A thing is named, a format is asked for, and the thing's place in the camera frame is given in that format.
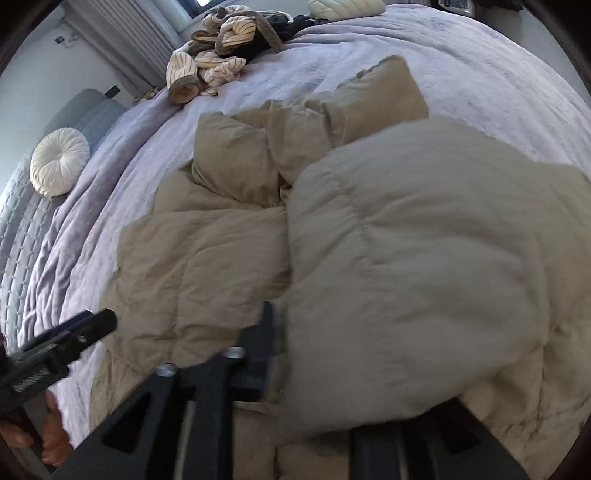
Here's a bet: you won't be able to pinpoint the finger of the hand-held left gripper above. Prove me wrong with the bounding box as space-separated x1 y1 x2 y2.
19 308 117 367

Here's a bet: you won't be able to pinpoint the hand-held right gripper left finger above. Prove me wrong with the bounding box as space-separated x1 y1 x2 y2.
50 301 279 480

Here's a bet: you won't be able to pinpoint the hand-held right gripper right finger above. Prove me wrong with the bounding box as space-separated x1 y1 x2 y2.
350 396 532 480

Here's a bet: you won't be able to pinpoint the beige puffer jacket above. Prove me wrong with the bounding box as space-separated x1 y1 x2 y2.
89 54 591 480

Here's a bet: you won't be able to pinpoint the dark clothes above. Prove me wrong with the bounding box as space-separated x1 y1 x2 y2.
240 13 324 62

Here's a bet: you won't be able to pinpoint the person's left hand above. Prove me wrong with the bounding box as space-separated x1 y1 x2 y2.
0 391 74 467

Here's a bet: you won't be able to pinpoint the grey padded headboard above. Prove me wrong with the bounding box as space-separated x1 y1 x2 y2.
0 88 131 334

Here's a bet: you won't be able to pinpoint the round white cushion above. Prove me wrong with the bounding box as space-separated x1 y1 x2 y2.
30 128 90 197

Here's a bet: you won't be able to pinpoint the grey curtain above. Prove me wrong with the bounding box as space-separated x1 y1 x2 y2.
64 0 197 95

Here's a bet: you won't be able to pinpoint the cream striped garment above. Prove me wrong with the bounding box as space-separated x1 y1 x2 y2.
166 6 283 104

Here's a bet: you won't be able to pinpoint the lavender plush blanket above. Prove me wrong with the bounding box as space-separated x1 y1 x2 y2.
16 4 591 446

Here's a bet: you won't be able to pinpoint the cream quilted pillow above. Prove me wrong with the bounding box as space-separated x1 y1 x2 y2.
307 0 387 21

